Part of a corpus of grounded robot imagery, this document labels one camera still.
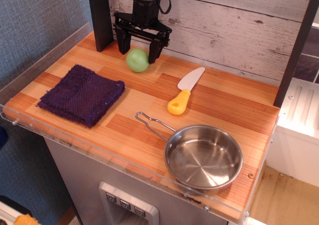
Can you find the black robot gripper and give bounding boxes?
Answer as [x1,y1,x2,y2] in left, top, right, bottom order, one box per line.
[114,0,172,64]

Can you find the green ball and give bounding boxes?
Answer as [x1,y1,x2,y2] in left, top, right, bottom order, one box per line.
[126,48,149,73]

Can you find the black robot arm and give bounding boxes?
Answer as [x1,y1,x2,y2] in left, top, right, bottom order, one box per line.
[114,0,172,64]

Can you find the stainless steel pot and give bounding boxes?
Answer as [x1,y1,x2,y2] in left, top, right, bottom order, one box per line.
[135,112,244,197]

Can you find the purple folded cloth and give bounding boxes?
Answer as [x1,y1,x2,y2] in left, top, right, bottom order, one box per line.
[37,65,125,128]

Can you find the clear acrylic left guard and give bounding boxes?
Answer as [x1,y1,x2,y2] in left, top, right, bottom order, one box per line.
[0,22,93,105]

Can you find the grey cabinet with dispenser panel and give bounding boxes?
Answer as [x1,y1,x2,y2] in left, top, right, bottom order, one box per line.
[45,139,228,225]

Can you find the orange object bottom left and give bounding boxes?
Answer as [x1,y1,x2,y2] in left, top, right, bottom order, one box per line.
[13,215,39,225]

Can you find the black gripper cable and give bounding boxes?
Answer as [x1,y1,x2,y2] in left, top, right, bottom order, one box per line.
[158,0,172,14]

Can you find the dark left shelf post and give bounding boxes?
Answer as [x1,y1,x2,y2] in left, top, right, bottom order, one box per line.
[89,0,114,52]

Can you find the dark shelf post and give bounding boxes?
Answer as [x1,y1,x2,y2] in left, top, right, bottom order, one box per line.
[89,0,114,52]
[273,0,319,108]

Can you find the yellow handled toy knife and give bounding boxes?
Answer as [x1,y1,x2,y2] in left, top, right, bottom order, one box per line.
[167,67,205,115]

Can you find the dark right shelf post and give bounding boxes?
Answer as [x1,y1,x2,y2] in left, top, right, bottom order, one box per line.
[273,0,319,108]

